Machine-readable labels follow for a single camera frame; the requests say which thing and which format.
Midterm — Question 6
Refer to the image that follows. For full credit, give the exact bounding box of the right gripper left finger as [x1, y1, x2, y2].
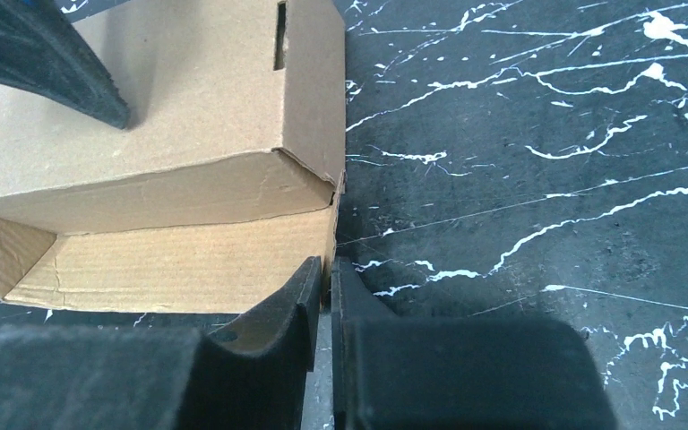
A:
[177, 257, 323, 429]

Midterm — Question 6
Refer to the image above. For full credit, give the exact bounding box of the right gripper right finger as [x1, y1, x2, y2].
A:
[331, 257, 396, 429]

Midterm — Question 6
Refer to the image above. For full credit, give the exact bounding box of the brown cardboard box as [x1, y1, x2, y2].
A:
[0, 1, 346, 314]

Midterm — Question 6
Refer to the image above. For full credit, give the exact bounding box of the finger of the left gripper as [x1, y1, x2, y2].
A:
[0, 1, 131, 129]

